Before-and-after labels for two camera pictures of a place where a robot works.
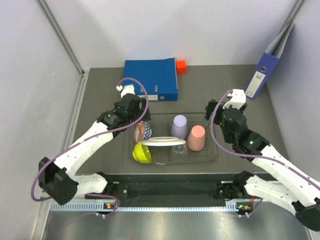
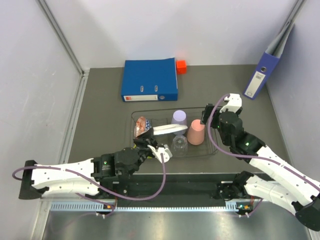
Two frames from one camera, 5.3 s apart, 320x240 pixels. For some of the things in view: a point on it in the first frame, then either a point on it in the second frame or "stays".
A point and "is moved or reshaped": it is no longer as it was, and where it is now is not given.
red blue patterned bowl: x=142 y=131 stays
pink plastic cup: x=196 y=139 is moved or reshaped
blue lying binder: x=159 y=77 stays
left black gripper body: x=136 y=116 to x=143 y=154
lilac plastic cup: x=179 y=127 is moved or reshaped
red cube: x=181 y=67 stays
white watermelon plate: x=163 y=141 to x=169 y=129
